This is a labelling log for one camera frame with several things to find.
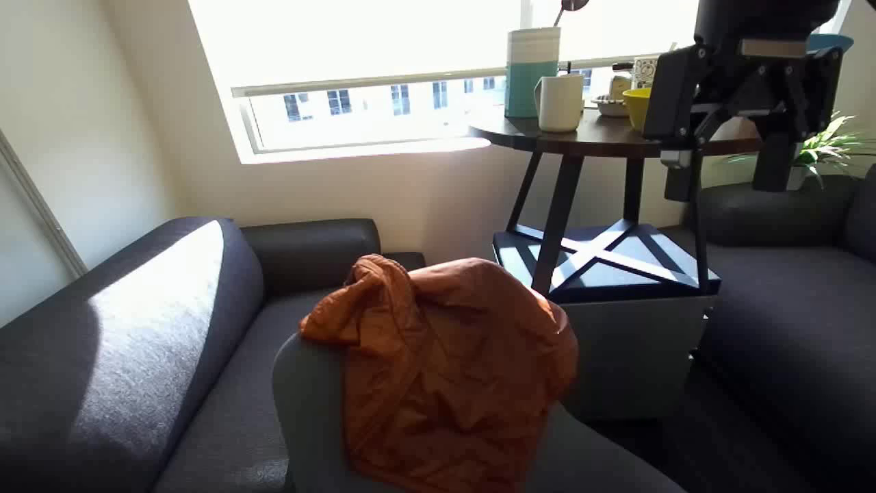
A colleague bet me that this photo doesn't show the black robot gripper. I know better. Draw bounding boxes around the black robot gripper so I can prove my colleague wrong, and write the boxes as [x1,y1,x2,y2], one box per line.
[643,38,844,202]

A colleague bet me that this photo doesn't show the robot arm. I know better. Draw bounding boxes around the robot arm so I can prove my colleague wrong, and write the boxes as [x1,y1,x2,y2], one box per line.
[643,0,844,202]

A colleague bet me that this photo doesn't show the yellow bowl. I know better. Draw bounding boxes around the yellow bowl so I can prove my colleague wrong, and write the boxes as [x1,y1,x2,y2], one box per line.
[623,89,652,132]

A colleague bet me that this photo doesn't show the white mug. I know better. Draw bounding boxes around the white mug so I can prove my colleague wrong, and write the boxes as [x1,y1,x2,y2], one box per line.
[534,75,584,132]

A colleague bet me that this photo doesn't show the green potted plant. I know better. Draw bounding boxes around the green potted plant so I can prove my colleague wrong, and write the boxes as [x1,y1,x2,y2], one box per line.
[791,112,875,183]

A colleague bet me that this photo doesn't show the glass spice jar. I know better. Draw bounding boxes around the glass spice jar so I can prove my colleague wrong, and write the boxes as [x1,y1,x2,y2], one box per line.
[609,64,634,98]

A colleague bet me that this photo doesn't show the blue patterned white plate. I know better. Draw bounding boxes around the blue patterned white plate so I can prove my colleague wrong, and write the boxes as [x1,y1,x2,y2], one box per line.
[597,95,627,119]

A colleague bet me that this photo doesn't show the metal spoon in canister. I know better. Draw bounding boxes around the metal spoon in canister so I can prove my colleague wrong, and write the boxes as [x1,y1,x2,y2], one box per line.
[553,0,589,28]

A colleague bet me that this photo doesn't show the round dark wooden table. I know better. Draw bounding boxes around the round dark wooden table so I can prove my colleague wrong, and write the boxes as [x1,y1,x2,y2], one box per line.
[471,115,721,301]

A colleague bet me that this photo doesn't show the teal and white ribbed canister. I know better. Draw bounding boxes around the teal and white ribbed canister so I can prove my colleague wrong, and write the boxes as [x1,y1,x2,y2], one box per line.
[505,28,563,119]

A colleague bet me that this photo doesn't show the white cabinet with navy cushion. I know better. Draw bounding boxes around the white cabinet with navy cushion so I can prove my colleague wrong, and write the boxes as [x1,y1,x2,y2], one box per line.
[490,217,723,423]

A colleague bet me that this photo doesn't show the dark grey couch right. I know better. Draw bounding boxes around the dark grey couch right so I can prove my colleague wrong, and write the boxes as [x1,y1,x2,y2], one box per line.
[702,169,876,493]

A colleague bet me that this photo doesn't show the orange jacket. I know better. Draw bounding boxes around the orange jacket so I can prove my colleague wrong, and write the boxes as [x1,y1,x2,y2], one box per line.
[302,254,578,493]

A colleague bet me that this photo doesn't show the dark grey sofa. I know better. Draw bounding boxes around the dark grey sofa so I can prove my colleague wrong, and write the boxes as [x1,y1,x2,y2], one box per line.
[0,217,382,493]

